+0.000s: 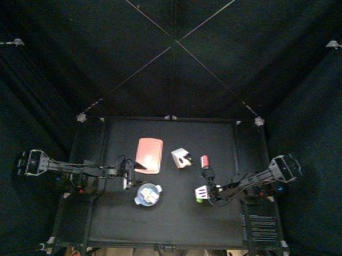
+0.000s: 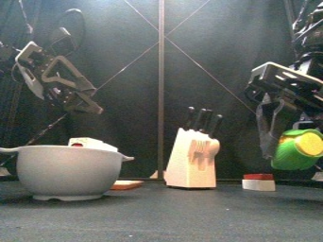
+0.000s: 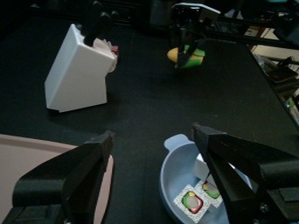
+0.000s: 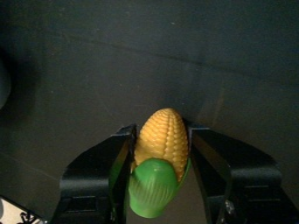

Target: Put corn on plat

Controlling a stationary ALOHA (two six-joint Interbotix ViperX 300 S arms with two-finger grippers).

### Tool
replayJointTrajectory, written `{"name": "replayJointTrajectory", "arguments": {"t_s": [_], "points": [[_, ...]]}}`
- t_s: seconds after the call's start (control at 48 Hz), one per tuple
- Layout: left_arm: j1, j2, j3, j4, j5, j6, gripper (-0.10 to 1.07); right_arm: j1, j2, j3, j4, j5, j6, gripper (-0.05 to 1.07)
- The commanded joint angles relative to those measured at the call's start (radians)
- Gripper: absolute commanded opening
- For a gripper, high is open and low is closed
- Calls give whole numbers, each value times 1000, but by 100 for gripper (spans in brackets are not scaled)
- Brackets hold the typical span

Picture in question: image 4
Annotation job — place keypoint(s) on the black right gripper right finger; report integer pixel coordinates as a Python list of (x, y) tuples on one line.
[(241, 175)]

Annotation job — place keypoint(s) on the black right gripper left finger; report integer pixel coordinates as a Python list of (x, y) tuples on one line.
[(94, 172)]

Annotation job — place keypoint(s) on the yellow toy corn green husk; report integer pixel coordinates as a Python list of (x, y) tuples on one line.
[(163, 163)]

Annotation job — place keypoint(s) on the dark round plate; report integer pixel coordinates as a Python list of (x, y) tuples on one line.
[(3, 84)]

